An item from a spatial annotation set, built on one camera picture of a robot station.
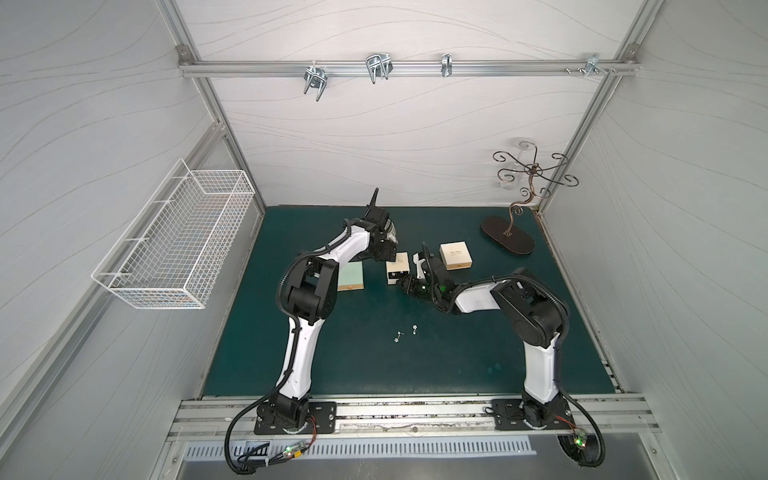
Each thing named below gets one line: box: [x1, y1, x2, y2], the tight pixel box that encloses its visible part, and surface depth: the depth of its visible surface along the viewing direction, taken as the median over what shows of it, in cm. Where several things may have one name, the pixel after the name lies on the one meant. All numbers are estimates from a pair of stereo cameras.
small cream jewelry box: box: [386, 252, 410, 285], surface depth 101 cm
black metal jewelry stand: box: [482, 141, 579, 255], surface depth 110 cm
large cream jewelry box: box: [440, 241, 473, 271], surface depth 104 cm
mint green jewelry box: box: [337, 261, 365, 291], surface depth 97 cm
